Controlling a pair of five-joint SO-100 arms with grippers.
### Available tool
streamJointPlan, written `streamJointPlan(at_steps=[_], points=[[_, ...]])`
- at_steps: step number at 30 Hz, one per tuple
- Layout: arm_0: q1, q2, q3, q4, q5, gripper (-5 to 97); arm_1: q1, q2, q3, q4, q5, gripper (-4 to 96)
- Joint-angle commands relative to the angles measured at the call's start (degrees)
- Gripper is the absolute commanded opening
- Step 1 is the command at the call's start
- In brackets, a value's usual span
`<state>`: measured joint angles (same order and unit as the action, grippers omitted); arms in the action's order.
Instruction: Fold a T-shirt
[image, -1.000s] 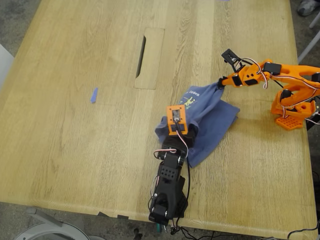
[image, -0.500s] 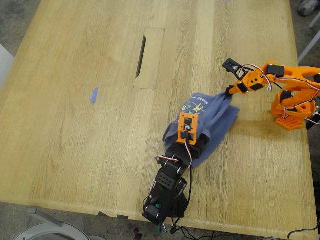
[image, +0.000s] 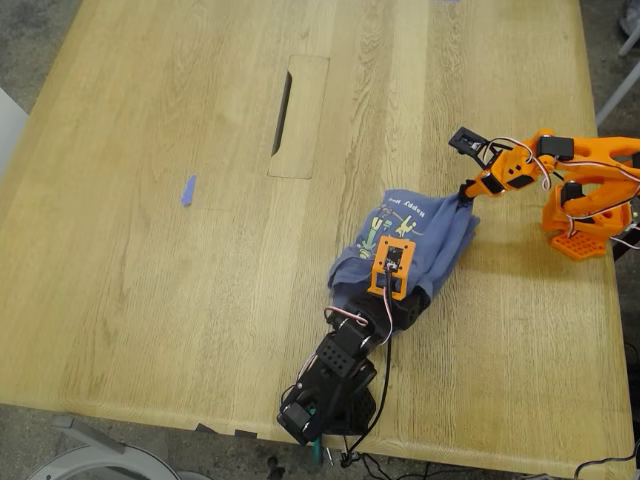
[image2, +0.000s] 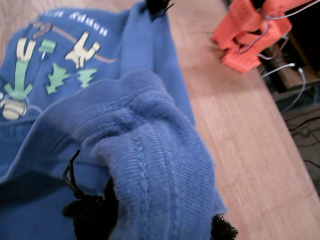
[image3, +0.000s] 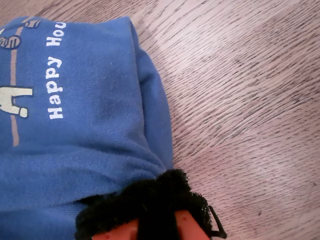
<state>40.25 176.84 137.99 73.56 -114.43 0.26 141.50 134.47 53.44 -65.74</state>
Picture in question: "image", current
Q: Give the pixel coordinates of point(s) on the green table clamp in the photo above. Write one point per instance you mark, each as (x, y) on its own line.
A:
(317, 452)

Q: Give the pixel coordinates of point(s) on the white chair with legs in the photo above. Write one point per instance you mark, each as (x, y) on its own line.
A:
(617, 92)

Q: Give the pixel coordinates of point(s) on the white flat furniture panel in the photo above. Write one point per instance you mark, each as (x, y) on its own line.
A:
(10, 130)

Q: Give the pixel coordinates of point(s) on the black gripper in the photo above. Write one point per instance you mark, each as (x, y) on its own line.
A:
(411, 309)

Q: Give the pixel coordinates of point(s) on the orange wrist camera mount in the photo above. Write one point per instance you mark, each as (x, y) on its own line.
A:
(395, 255)

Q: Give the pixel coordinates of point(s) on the black perforated arm base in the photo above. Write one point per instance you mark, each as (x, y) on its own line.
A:
(362, 412)

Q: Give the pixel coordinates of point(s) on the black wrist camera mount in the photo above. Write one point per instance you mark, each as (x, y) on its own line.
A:
(467, 140)

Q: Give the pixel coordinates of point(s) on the grey shoe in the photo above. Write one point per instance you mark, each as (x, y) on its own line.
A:
(631, 22)

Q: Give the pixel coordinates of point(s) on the blue tape strip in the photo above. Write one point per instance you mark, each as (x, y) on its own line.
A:
(188, 192)

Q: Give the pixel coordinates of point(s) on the blue printed T-shirt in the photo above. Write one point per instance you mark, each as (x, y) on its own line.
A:
(440, 240)

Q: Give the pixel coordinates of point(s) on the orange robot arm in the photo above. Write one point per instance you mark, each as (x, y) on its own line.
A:
(600, 150)

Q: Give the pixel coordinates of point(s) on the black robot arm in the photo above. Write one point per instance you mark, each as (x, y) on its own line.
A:
(330, 380)

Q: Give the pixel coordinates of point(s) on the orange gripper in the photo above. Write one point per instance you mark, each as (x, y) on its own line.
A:
(475, 186)

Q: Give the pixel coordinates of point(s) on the black table clamp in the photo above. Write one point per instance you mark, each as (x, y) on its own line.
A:
(627, 245)

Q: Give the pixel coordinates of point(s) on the orange perforated arm base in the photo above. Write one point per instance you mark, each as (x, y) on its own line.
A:
(577, 245)

